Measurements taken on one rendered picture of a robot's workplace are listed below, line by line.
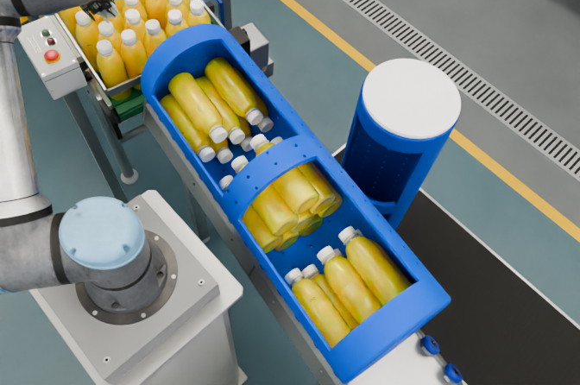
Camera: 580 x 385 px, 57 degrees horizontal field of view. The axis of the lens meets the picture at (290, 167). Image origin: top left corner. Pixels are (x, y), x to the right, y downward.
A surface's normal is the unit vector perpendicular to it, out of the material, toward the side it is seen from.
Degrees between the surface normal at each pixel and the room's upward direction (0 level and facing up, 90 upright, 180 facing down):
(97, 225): 8
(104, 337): 1
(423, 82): 0
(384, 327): 21
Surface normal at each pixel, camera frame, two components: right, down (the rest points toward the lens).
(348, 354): -0.66, 0.14
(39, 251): 0.13, -0.11
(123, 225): 0.19, -0.51
